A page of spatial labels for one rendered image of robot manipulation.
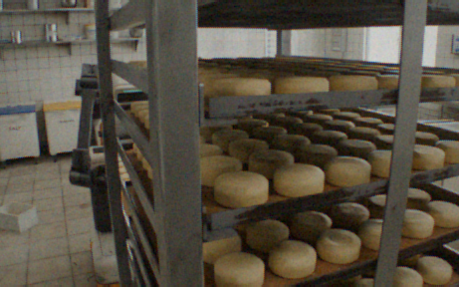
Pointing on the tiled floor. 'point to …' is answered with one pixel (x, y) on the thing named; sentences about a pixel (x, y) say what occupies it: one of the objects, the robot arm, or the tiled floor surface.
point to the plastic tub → (16, 216)
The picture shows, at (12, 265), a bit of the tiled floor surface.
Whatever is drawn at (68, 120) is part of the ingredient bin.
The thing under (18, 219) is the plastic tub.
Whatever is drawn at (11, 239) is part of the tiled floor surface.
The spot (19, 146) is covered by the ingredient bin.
